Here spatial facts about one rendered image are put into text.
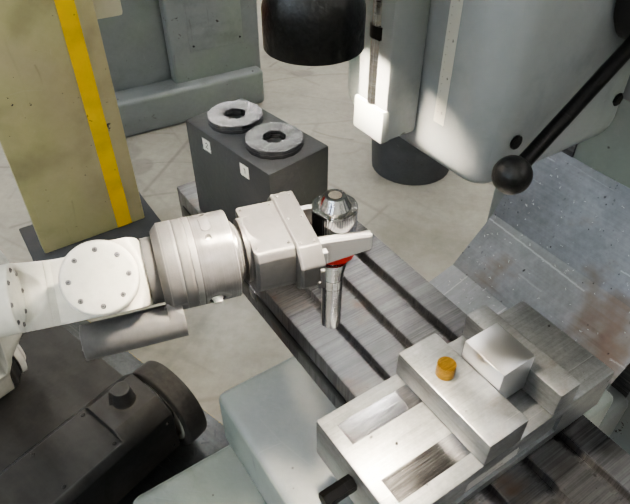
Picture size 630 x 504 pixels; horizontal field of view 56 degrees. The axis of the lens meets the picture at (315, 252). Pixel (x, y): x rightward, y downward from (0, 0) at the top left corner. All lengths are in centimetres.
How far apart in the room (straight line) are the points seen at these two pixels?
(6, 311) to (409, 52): 40
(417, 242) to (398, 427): 184
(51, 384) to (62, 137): 119
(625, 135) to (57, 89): 183
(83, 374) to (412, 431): 85
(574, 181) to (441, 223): 164
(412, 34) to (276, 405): 59
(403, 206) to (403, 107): 219
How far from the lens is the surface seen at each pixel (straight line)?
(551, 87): 51
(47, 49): 224
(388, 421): 72
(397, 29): 48
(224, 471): 100
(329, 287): 66
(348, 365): 85
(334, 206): 59
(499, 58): 46
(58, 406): 136
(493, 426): 69
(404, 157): 274
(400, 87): 50
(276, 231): 58
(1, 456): 133
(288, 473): 85
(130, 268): 53
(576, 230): 102
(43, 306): 63
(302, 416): 89
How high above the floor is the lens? 161
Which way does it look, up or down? 41 degrees down
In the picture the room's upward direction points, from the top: straight up
